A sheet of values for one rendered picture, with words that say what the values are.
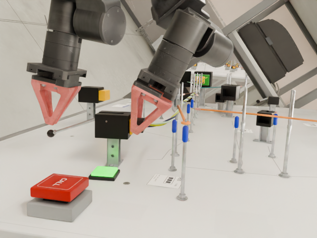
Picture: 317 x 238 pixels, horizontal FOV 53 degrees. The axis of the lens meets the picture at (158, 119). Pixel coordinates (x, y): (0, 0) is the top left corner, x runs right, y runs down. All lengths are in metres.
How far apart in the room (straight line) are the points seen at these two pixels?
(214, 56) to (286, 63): 1.07
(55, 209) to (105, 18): 0.27
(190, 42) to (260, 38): 1.09
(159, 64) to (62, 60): 0.15
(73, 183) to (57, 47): 0.23
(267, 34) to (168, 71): 1.12
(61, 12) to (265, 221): 0.41
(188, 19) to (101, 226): 0.31
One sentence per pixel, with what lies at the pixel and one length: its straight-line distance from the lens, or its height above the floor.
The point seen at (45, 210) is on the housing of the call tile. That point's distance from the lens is 0.39.
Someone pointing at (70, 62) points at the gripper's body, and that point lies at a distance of 0.54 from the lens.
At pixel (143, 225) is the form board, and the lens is 0.37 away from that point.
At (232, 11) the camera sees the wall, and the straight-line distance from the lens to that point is 8.16.
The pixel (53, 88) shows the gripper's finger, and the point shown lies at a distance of 0.55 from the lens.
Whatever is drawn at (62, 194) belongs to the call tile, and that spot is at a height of 1.13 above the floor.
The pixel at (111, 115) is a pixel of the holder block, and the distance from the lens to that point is 0.52.
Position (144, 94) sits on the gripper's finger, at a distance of 0.48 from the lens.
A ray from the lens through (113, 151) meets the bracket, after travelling 0.55.
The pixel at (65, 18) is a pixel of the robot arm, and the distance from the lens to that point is 0.53.
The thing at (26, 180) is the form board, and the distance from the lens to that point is 0.52.
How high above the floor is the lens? 1.35
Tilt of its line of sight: 15 degrees down
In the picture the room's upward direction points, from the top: 57 degrees clockwise
